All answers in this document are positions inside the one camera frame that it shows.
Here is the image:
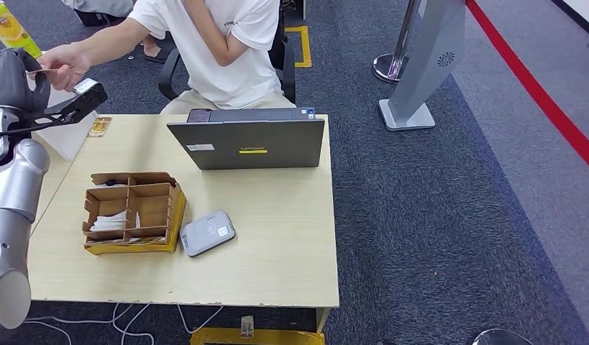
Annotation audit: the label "person's right hand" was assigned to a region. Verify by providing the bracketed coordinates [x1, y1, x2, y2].
[37, 42, 91, 93]

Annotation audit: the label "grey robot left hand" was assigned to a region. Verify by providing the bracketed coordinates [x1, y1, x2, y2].
[0, 47, 51, 115]

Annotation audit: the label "white room key cards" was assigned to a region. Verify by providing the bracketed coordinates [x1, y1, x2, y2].
[90, 211, 142, 233]

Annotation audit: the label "person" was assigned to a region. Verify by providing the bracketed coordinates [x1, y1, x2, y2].
[37, 0, 298, 115]
[60, 0, 170, 64]

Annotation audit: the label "grey card reader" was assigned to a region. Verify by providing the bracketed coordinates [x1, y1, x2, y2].
[179, 210, 237, 259]

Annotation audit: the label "yellow-green drink carton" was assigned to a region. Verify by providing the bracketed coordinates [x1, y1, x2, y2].
[0, 0, 42, 60]

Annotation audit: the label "white shelf unit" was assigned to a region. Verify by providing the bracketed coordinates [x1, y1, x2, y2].
[27, 71, 100, 162]

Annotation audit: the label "dark smartphone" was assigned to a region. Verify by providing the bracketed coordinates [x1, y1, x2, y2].
[186, 108, 213, 124]

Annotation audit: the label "cardboard divider box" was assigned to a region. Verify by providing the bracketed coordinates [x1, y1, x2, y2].
[82, 171, 188, 256]

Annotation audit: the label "grey Lenovo laptop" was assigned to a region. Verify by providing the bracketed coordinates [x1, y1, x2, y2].
[166, 106, 326, 171]

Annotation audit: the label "black office chair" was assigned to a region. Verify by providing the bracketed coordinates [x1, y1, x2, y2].
[157, 0, 298, 105]

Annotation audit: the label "chrome stanchion pole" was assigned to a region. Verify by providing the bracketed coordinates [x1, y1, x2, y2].
[373, 0, 424, 86]

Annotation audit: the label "grey kiosk stand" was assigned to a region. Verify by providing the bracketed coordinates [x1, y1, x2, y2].
[378, 0, 467, 132]

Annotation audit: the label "wooden table leg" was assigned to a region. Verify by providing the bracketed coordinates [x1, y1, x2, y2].
[315, 308, 332, 334]

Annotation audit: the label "chrome stanchion base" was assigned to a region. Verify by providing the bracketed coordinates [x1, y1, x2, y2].
[471, 328, 536, 345]

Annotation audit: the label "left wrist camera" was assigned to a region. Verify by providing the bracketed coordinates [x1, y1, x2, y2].
[24, 77, 109, 132]

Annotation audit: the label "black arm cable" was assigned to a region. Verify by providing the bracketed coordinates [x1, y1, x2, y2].
[0, 121, 38, 140]

